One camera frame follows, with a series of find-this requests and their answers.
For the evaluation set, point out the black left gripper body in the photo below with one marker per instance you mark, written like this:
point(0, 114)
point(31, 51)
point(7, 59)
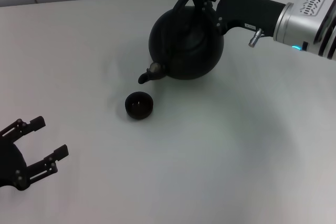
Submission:
point(13, 166)

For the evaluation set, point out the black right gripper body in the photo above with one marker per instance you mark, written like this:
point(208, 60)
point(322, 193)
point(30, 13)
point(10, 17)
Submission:
point(246, 11)

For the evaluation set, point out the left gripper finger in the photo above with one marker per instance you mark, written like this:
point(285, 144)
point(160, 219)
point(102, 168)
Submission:
point(47, 163)
point(26, 127)

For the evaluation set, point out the black round teapot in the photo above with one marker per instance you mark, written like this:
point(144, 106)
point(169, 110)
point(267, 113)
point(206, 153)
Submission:
point(183, 51)

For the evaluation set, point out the small dark teacup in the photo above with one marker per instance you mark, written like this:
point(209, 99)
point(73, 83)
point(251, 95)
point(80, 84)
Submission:
point(139, 106)

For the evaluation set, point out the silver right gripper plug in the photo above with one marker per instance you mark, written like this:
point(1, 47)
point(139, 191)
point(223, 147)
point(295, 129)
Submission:
point(255, 38)

